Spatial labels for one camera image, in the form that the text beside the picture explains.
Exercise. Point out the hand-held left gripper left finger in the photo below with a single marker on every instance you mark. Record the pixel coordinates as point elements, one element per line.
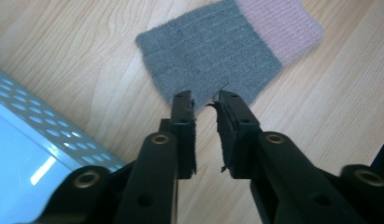
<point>184,133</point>

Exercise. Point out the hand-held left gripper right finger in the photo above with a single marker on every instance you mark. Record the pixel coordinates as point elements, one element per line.
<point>234,133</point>

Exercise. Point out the grey and pink sock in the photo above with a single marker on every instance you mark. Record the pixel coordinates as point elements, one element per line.
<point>211,53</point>

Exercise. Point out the light blue plastic basket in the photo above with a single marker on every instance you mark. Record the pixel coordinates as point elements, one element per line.
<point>21,149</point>

